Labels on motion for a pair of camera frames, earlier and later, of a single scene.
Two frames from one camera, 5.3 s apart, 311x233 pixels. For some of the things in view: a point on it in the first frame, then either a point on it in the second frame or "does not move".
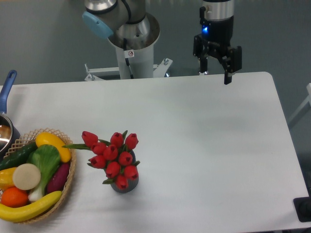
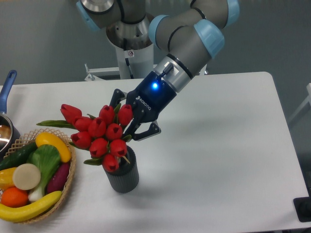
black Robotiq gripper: (218, 34) -> (151, 96)
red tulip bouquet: (112, 156) -> (102, 132)
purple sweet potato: (58, 180) does not move
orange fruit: (14, 197) does not move
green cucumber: (20, 157) does not move
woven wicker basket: (30, 138) does not move
